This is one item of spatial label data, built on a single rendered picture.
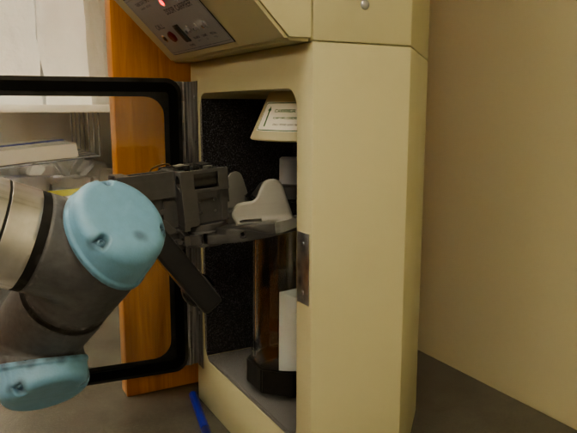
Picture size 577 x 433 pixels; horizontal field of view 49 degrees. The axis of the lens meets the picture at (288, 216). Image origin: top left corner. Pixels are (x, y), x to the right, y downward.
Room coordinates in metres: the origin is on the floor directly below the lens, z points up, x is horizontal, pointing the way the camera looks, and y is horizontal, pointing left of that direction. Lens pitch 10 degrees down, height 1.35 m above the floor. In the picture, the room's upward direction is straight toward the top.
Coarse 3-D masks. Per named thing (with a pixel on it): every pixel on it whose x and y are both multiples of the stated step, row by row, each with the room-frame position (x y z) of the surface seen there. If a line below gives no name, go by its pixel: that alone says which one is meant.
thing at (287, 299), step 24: (264, 240) 0.70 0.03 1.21; (288, 240) 0.69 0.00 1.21; (264, 264) 0.70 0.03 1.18; (288, 264) 0.69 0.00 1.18; (264, 288) 0.70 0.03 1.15; (288, 288) 0.69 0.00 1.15; (264, 312) 0.70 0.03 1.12; (288, 312) 0.69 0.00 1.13; (264, 336) 0.70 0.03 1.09; (288, 336) 0.69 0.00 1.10; (264, 360) 0.70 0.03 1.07; (288, 360) 0.69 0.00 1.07
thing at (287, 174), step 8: (280, 160) 0.73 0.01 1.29; (288, 160) 0.72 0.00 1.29; (296, 160) 0.72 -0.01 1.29; (280, 168) 0.73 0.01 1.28; (288, 168) 0.72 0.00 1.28; (296, 168) 0.72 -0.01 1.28; (280, 176) 0.73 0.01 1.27; (288, 176) 0.72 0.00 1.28; (296, 176) 0.72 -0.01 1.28; (288, 184) 0.72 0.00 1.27; (296, 184) 0.72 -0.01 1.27; (256, 192) 0.72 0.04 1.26; (288, 192) 0.69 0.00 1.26; (296, 192) 0.69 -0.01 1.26
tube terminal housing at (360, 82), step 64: (320, 0) 0.59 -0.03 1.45; (384, 0) 0.62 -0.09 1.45; (192, 64) 0.86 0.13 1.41; (256, 64) 0.69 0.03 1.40; (320, 64) 0.59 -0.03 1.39; (384, 64) 0.62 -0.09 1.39; (320, 128) 0.59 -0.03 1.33; (384, 128) 0.62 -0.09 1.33; (320, 192) 0.59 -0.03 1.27; (384, 192) 0.62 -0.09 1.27; (320, 256) 0.59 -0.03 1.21; (384, 256) 0.62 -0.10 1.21; (320, 320) 0.59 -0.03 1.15; (384, 320) 0.62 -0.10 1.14; (320, 384) 0.59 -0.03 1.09; (384, 384) 0.63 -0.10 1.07
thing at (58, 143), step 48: (0, 96) 0.76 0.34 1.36; (48, 96) 0.79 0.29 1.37; (96, 96) 0.81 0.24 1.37; (144, 96) 0.83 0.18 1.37; (0, 144) 0.76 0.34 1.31; (48, 144) 0.78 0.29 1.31; (96, 144) 0.81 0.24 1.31; (144, 144) 0.83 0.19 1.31; (144, 288) 0.83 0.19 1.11; (96, 336) 0.80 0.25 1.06; (144, 336) 0.82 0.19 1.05
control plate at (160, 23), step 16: (128, 0) 0.78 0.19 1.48; (144, 0) 0.74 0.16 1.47; (192, 0) 0.65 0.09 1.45; (144, 16) 0.78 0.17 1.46; (160, 16) 0.75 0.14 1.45; (176, 16) 0.71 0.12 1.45; (192, 16) 0.68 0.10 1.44; (208, 16) 0.65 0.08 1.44; (160, 32) 0.79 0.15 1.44; (176, 32) 0.75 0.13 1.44; (192, 32) 0.71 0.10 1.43; (208, 32) 0.68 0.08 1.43; (224, 32) 0.65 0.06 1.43; (176, 48) 0.79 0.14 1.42; (192, 48) 0.75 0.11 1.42
